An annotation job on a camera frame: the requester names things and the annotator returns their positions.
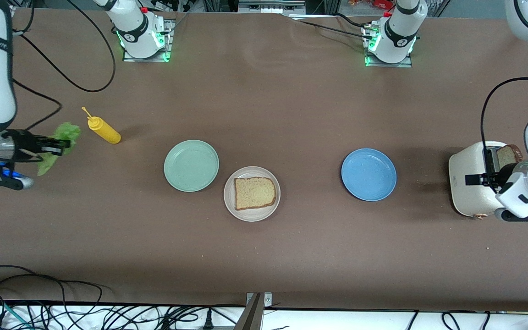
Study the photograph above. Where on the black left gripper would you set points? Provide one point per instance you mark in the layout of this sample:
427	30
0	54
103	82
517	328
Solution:
494	178

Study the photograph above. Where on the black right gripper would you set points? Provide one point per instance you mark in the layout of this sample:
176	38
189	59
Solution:
22	145

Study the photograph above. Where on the green lettuce leaf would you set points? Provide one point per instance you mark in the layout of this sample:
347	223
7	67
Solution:
69	130

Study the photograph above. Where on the dark crust bread slice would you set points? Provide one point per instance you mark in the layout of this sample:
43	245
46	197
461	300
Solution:
507	156

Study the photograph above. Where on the yellow mustard squeeze bottle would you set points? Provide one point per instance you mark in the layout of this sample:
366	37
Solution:
106	133

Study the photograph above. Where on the light brown bread slice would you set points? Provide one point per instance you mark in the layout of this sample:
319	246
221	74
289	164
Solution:
255	192

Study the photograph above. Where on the blue plate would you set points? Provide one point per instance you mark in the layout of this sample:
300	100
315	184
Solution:
368	174

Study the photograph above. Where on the mint green plate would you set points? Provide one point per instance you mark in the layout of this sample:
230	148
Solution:
190	165

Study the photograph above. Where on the beige plate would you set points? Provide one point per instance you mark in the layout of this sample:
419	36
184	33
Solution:
251	216

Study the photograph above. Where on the white toaster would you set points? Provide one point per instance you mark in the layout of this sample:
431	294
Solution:
468	192

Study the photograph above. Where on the red orange package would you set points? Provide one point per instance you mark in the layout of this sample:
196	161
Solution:
374	3

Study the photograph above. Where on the black power plug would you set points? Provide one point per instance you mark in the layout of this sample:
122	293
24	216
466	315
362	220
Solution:
208	321

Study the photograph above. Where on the grey power strip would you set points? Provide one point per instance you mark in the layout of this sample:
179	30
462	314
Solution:
271	5

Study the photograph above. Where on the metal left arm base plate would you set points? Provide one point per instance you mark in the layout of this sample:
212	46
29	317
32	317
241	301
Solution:
390	65

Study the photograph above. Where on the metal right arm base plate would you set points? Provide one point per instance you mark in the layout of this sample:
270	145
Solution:
169	41

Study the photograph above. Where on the metal table bracket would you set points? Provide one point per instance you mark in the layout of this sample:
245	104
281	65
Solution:
252	316

